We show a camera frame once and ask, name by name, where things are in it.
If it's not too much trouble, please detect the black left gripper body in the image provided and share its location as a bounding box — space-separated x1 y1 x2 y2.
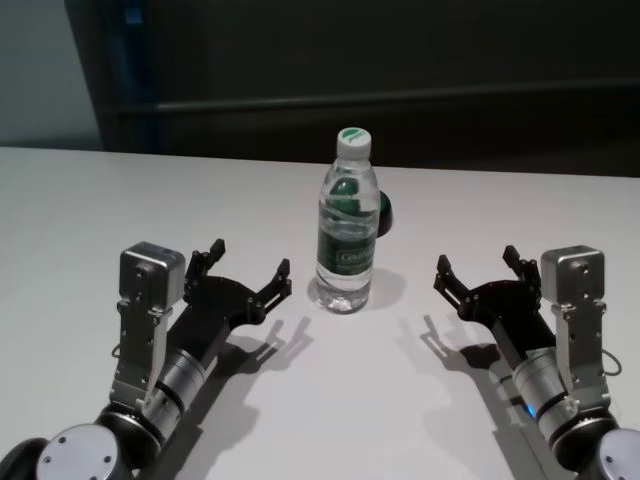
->
167 274 262 370

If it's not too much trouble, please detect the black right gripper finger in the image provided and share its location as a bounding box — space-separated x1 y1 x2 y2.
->
433 253 480 317
502 244 544 302

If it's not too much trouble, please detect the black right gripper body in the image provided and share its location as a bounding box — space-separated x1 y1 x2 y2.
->
458 279 557 364

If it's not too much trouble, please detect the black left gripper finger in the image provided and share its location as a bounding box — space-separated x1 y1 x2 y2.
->
246 258 294 320
183 238 227 302

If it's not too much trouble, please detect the clear Cestbon water bottle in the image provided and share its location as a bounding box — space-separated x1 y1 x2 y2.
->
314 126 379 315

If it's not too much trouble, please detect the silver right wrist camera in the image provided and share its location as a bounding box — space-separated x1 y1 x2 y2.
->
540 244 609 397

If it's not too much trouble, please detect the thin right wrist cable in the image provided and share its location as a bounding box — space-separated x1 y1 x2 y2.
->
599 347 624 377

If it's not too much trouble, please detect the grey horizontal rail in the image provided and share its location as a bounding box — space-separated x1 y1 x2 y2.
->
154 93 640 112

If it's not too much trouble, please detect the blue vertical post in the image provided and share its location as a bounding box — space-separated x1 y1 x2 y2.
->
112 0 161 152

